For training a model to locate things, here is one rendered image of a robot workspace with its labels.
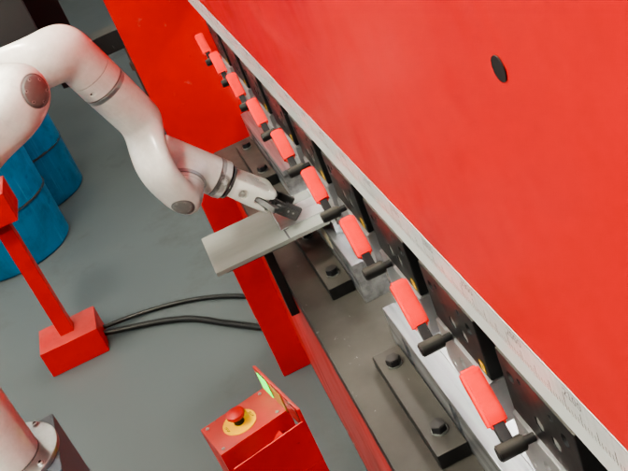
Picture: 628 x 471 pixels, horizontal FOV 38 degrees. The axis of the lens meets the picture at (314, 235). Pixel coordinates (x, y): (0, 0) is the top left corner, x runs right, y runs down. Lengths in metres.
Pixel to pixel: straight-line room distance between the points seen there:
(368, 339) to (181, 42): 1.26
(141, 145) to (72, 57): 0.23
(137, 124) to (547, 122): 1.33
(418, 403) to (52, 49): 0.87
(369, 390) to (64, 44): 0.82
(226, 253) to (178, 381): 1.57
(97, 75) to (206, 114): 1.10
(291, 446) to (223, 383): 1.61
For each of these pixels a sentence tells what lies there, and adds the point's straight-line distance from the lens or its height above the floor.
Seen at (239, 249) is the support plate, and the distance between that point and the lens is 1.99.
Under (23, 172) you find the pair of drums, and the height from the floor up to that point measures 0.44.
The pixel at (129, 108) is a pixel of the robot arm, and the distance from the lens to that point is 1.79.
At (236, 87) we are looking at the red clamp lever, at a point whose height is 1.29.
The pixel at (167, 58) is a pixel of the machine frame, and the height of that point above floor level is 1.20.
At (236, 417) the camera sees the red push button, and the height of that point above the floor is 0.81.
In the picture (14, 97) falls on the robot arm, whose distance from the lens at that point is 1.57.
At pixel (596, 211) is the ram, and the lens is 0.55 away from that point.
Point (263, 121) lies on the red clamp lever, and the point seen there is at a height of 1.28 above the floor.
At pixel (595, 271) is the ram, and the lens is 0.59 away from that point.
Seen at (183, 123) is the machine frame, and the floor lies 1.00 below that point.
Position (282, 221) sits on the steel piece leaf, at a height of 1.00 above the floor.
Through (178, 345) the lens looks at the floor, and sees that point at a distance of 3.71.
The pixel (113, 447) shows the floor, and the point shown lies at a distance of 3.40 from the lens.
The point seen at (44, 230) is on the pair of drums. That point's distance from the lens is 4.94.
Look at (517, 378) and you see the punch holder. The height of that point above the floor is 1.33.
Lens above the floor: 1.93
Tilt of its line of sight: 29 degrees down
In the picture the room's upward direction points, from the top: 23 degrees counter-clockwise
